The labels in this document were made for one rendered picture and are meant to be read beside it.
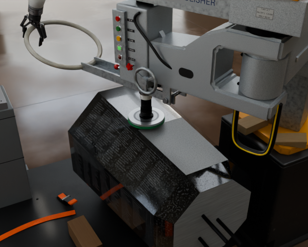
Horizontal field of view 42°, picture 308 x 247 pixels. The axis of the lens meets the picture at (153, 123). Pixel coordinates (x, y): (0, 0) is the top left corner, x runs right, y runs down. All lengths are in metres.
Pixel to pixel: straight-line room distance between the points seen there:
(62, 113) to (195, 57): 2.58
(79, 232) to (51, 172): 0.85
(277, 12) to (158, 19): 0.66
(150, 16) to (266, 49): 0.60
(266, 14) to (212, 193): 0.92
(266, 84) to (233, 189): 0.64
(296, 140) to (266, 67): 0.78
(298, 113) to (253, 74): 0.81
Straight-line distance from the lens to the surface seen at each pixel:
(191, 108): 4.25
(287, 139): 2.42
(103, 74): 2.36
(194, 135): 2.27
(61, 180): 3.32
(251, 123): 2.47
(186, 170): 2.01
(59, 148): 3.71
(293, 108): 2.50
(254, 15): 1.64
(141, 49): 2.02
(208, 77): 1.85
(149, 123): 2.26
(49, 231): 2.93
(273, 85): 1.77
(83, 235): 2.69
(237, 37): 1.72
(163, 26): 2.07
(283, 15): 1.59
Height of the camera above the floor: 2.10
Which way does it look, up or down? 32 degrees down
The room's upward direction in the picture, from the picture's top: straight up
